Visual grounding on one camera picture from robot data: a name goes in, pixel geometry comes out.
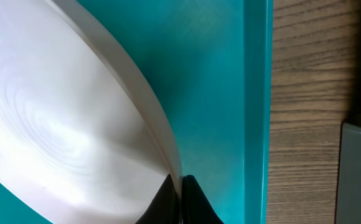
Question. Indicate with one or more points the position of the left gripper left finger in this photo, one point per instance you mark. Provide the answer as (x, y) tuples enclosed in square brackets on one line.
[(164, 206)]

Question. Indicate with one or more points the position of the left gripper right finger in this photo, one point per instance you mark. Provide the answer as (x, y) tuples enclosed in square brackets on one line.
[(196, 208)]

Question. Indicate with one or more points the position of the large white plate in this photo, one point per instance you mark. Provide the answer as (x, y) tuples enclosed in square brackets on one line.
[(83, 137)]

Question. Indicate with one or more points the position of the teal serving tray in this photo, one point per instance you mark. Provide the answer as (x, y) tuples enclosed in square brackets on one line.
[(208, 63)]

